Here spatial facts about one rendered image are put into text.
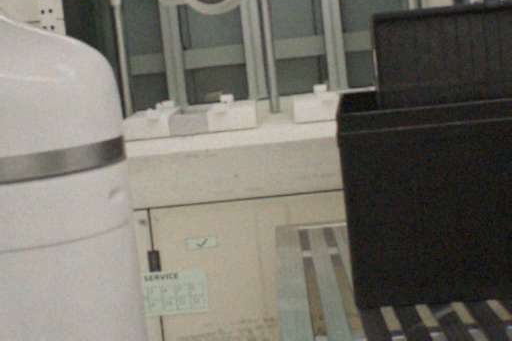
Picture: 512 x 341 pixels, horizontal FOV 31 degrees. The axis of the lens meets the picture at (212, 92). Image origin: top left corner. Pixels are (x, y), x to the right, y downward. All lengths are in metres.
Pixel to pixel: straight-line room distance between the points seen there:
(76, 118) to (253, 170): 0.75
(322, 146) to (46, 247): 0.77
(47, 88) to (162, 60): 1.63
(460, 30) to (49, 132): 0.45
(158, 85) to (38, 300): 1.65
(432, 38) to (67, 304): 0.45
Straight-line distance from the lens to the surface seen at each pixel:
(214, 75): 2.11
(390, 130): 0.80
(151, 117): 1.42
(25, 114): 0.48
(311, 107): 1.41
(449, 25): 0.83
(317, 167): 1.22
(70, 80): 0.49
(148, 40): 2.13
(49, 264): 0.49
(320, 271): 0.97
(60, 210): 0.49
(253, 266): 1.25
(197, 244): 1.24
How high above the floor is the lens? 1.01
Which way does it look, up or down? 3 degrees down
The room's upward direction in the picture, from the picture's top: 6 degrees counter-clockwise
